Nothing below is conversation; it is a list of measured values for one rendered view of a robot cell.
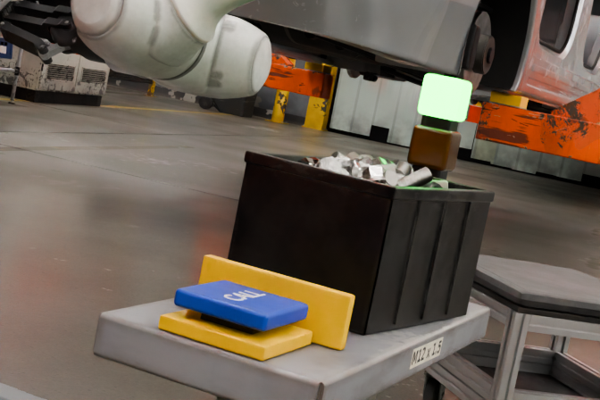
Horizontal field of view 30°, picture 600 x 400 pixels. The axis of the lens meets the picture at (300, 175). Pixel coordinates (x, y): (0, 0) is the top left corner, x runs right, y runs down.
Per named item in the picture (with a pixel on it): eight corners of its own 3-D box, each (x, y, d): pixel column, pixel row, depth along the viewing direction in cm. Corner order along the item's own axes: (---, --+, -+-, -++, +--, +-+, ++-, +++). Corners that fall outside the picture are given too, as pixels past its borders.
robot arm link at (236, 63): (186, 12, 146) (135, -16, 133) (292, 32, 139) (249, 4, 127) (165, 93, 145) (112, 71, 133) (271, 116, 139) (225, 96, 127)
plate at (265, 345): (212, 314, 82) (215, 301, 82) (312, 345, 79) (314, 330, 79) (156, 329, 74) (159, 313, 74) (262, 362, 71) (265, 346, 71)
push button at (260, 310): (217, 308, 81) (223, 278, 81) (304, 334, 78) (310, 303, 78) (168, 320, 75) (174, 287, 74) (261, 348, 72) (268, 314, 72)
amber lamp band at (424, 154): (417, 163, 112) (425, 124, 112) (454, 172, 110) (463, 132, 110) (404, 163, 108) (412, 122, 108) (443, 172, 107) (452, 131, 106)
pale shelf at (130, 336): (327, 293, 115) (333, 263, 115) (485, 337, 109) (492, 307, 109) (88, 354, 76) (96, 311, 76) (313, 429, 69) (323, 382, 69)
